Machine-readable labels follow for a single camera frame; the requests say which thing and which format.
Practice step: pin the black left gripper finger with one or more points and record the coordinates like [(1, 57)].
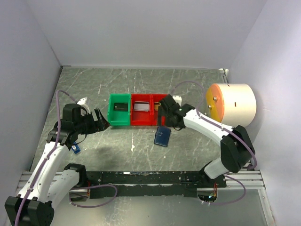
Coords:
[(101, 121), (101, 126)]

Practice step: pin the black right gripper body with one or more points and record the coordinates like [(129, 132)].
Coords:
[(175, 125)]

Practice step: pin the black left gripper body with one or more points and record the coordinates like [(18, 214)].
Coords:
[(86, 125)]

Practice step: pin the blue leather card holder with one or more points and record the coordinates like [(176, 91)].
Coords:
[(162, 136)]

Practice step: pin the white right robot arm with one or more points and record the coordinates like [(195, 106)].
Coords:
[(236, 148)]

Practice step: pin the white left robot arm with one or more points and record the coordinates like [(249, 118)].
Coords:
[(35, 203)]

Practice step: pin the gold credit card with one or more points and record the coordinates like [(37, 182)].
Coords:
[(156, 106)]

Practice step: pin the black credit card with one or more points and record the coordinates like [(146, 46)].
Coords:
[(121, 107)]

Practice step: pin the silver credit card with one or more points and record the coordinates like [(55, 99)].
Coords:
[(141, 106)]

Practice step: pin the green plastic bin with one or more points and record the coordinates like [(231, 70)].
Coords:
[(119, 118)]

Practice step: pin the red plastic bin middle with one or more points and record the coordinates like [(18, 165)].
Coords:
[(141, 118)]

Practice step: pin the cream cylinder orange yellow face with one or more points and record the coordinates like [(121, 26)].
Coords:
[(231, 104)]

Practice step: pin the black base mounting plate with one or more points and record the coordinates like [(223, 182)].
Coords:
[(153, 183)]

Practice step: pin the blue black handled tool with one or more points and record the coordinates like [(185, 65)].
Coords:
[(75, 148)]

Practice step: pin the aluminium rail frame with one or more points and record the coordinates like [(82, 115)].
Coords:
[(135, 147)]

